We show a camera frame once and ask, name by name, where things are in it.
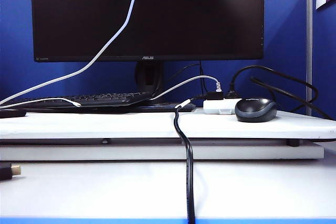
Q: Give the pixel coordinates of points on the silver partition post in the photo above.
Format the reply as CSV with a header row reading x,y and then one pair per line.
x,y
309,51

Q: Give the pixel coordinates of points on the thick white base board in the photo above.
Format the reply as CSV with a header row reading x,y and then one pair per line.
x,y
105,153

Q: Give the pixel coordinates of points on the black keyboard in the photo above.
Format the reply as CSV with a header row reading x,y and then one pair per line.
x,y
105,99

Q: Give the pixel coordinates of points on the white riser board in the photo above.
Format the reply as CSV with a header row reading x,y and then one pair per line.
x,y
105,127

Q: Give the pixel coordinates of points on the black HDMI connector gold tip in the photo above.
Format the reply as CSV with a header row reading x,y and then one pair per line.
x,y
6,172

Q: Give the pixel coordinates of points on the blue partition panel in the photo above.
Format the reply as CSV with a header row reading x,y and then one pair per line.
x,y
283,37
324,64

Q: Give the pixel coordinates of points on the black riser foot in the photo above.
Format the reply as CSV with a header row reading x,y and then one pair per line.
x,y
292,143

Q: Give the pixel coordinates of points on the black ASUS monitor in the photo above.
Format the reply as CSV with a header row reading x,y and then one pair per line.
x,y
183,16

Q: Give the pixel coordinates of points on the white power strip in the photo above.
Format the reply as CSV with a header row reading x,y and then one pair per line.
x,y
215,106

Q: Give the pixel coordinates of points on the flat black pad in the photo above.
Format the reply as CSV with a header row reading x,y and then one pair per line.
x,y
11,113

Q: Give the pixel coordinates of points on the black grey computer mouse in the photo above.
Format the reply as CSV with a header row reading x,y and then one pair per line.
x,y
254,111

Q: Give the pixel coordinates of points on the black monitor stand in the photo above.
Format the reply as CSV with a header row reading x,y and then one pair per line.
x,y
148,77

